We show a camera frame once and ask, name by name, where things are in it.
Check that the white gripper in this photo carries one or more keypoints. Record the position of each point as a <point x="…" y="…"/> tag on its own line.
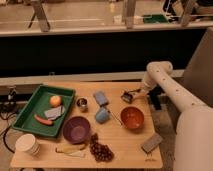
<point x="145" y="88"/>

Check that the orange bowl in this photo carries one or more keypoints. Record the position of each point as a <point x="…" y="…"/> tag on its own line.
<point x="132" y="118"/>

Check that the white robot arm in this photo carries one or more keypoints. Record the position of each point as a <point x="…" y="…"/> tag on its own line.
<point x="194" y="131"/>

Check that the metal spoon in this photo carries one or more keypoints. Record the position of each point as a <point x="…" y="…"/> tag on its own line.
<point x="115" y="117"/>

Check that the blue sponge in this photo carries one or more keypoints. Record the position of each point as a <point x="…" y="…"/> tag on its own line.
<point x="100" y="98"/>

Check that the light blue mug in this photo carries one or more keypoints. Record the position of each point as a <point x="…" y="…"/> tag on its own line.
<point x="102" y="115"/>

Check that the grey block sponge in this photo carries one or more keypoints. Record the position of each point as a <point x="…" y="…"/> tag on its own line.
<point x="151" y="143"/>

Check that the small metal cup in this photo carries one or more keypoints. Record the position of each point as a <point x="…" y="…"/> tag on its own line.
<point x="82" y="104"/>

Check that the green box in background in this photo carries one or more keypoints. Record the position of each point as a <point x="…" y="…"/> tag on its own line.
<point x="154" y="18"/>

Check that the bunch of dark grapes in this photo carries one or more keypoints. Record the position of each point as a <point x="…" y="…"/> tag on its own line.
<point x="101" y="153"/>

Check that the purple bowl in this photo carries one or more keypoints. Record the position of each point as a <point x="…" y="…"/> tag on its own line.
<point x="77" y="130"/>

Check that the red yellow apple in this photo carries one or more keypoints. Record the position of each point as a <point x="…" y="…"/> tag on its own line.
<point x="55" y="101"/>

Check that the yellow banana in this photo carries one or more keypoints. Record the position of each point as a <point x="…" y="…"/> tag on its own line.
<point x="71" y="150"/>

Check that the grey sponge in tray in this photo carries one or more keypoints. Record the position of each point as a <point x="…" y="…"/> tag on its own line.
<point x="54" y="113"/>

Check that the red sausage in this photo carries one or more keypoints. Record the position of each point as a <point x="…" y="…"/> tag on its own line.
<point x="43" y="121"/>

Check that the green plastic tray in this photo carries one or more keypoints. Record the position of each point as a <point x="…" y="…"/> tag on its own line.
<point x="38" y="104"/>

